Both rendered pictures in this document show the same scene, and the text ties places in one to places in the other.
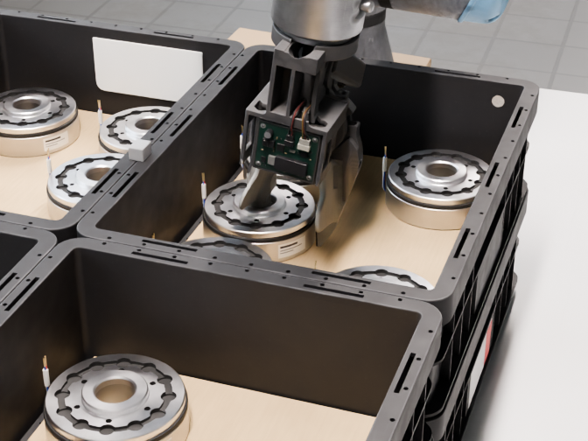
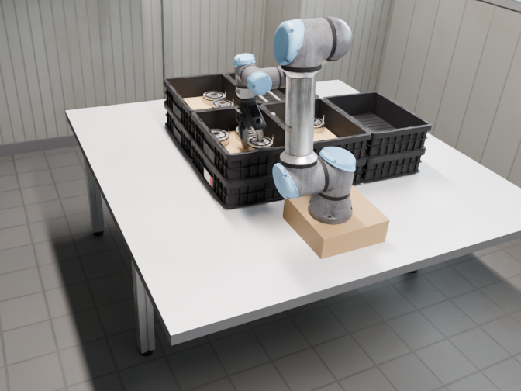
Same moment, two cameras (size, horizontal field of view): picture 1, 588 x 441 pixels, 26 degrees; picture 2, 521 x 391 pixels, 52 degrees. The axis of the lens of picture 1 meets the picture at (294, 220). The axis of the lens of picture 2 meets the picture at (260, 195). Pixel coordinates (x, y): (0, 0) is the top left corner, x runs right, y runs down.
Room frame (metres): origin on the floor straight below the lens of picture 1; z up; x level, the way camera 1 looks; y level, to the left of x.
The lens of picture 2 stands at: (2.34, -1.34, 1.78)
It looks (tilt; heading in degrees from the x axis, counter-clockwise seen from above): 31 degrees down; 134
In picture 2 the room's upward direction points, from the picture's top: 4 degrees clockwise
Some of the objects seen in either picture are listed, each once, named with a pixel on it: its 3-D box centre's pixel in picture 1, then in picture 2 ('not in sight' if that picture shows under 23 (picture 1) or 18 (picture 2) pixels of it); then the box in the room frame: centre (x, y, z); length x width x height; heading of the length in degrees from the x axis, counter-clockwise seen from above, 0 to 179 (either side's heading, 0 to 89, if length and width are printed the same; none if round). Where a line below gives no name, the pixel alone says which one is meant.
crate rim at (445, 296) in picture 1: (331, 161); (245, 129); (0.98, -0.03, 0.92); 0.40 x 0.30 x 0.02; 161
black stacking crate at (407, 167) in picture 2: not in sight; (368, 146); (1.17, 0.54, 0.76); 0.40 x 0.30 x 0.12; 161
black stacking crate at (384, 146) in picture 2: not in sight; (372, 124); (1.17, 0.54, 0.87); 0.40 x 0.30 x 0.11; 161
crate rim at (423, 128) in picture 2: not in sight; (374, 112); (1.17, 0.54, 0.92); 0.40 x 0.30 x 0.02; 161
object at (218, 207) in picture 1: (259, 206); (260, 142); (1.00, 0.03, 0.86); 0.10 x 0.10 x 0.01
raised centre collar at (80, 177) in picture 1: (101, 176); not in sight; (1.05, 0.18, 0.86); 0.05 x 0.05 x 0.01
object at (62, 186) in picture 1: (101, 180); not in sight; (1.05, 0.18, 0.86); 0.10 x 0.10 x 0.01
